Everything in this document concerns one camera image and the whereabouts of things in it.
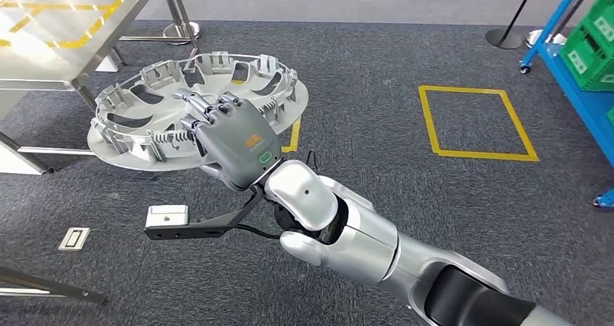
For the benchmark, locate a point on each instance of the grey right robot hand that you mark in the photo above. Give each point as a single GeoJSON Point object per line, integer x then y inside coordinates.
{"type": "Point", "coordinates": [240, 141]}

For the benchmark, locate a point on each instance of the silver plastic wheel hubcap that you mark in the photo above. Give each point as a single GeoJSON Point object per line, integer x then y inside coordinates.
{"type": "Point", "coordinates": [134, 163]}

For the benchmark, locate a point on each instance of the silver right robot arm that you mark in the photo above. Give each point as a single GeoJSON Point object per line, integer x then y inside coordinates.
{"type": "Point", "coordinates": [360, 247]}

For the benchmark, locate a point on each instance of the blue metal shelf rack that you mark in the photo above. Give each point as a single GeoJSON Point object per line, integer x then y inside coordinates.
{"type": "Point", "coordinates": [585, 108]}

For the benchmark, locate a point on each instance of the chrome stanchion base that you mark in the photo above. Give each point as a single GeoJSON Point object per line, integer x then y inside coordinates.
{"type": "Point", "coordinates": [184, 30]}

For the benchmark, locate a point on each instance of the floor power socket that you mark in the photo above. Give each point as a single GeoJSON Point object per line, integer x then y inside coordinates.
{"type": "Point", "coordinates": [74, 239]}

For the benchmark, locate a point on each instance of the black stanchion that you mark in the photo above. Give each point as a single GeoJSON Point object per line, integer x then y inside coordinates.
{"type": "Point", "coordinates": [503, 38]}

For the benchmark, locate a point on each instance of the stanchion with chrome base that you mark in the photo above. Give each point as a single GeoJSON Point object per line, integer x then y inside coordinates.
{"type": "Point", "coordinates": [544, 38]}

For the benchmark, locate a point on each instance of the green plastic crate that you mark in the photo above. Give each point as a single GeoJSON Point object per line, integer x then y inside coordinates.
{"type": "Point", "coordinates": [602, 16]}
{"type": "Point", "coordinates": [587, 60]}

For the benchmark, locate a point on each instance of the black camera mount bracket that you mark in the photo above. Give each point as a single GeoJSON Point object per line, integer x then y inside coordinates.
{"type": "Point", "coordinates": [216, 225]}

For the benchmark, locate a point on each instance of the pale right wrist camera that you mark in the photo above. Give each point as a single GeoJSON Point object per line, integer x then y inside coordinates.
{"type": "Point", "coordinates": [167, 216]}

